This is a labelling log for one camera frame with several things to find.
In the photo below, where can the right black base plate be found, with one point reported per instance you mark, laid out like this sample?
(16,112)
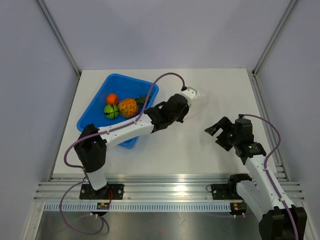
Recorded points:
(222,192)

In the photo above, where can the clear zip top bag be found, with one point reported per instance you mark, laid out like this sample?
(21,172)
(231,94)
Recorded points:
(199,102)

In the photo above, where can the left small circuit board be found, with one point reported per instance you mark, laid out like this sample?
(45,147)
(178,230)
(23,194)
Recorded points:
(103,206)

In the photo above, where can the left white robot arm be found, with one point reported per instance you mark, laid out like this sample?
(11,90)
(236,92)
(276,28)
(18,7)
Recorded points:
(93,143)

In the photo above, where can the right small circuit board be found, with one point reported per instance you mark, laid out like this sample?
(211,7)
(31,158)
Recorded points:
(238,209)

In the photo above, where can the orange toy fruit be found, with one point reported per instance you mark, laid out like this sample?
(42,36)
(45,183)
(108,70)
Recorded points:
(112,99)

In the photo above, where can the green toy ball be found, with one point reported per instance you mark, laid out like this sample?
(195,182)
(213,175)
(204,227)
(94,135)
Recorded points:
(111,111)

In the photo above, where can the white slotted cable duct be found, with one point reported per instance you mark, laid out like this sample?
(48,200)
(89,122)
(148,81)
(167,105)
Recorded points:
(138,207)

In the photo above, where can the blue plastic bin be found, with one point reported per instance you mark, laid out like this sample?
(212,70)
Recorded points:
(124,87)

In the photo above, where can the small circuit board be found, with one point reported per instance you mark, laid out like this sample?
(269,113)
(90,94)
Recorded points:
(103,206)
(238,209)

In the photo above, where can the aluminium rail frame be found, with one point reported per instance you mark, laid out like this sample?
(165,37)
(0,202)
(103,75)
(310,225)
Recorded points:
(176,188)

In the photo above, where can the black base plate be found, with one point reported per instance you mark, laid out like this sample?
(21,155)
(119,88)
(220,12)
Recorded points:
(222,192)
(117,191)

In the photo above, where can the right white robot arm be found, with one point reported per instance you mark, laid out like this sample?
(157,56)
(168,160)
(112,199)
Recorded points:
(278,217)

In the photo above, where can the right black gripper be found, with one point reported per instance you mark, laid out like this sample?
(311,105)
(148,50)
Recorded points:
(213,129)

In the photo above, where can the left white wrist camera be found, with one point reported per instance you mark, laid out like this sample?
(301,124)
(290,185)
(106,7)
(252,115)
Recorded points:
(189,93)

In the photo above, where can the toy pineapple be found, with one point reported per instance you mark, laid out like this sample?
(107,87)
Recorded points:
(129,107)

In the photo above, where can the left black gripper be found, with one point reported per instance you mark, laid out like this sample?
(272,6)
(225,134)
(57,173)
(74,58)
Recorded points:
(185,110)

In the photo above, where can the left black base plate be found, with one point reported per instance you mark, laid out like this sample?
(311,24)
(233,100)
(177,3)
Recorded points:
(117,191)

